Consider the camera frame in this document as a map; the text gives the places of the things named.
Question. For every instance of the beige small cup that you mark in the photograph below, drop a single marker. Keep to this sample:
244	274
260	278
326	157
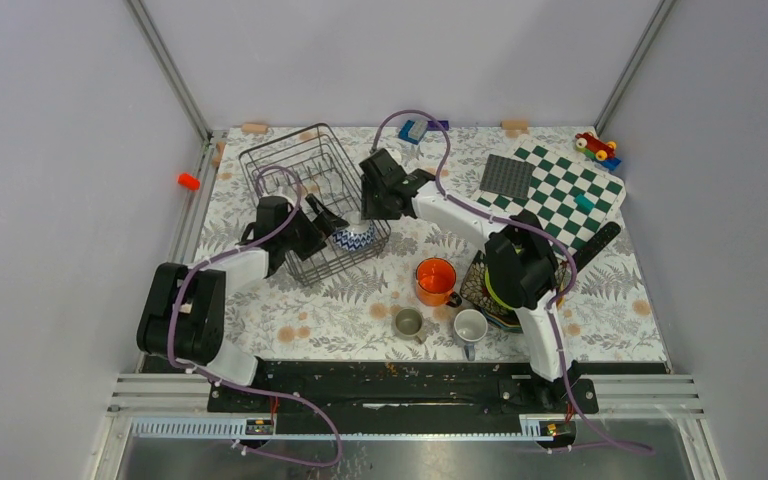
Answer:
408	324

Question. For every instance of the grey cup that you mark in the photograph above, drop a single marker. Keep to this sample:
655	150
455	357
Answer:
469	328

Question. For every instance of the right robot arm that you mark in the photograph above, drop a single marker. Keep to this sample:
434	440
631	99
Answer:
519	255

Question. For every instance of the purple lego brick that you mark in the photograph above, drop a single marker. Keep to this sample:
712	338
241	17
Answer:
441	125

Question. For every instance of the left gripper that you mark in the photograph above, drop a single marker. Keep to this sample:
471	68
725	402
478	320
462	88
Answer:
316	240

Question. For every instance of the blue white patterned bowl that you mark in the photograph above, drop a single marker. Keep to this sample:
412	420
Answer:
360	233

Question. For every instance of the green white checkerboard mat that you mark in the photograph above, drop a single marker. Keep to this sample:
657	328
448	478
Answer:
560	176

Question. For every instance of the grey lego baseplate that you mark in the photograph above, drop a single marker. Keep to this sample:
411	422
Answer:
507	176

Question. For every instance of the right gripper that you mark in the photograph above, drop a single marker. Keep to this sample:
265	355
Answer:
369	209

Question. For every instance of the floral table mat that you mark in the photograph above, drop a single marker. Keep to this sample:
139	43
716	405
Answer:
607	317

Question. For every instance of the teal small block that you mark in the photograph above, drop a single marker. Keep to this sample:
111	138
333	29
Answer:
584	204

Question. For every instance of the blue grey lego brick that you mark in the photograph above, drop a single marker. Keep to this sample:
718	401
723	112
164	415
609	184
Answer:
413	131

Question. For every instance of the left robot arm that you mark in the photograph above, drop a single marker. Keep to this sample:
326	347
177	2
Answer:
184	315

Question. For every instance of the black square plate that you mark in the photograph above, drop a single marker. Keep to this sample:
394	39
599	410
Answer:
472	288

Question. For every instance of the orange red wall button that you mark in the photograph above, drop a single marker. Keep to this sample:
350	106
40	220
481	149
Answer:
188	182

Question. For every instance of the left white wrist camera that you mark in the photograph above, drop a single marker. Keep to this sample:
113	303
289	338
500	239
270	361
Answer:
284	194

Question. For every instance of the green utensil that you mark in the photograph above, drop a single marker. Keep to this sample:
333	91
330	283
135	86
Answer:
491	292

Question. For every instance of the colourful toy car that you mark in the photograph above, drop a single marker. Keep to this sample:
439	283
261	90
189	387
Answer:
602	152

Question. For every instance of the black wire dish rack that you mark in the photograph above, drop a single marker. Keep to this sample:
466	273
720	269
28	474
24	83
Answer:
310	169

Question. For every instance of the orange cup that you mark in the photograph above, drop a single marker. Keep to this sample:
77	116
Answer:
435	281

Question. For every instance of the blue dotted plate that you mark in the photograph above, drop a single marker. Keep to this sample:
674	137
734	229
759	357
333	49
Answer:
505	323

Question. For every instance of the tan wooden block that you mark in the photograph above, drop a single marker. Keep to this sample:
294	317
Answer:
254	128
514	125

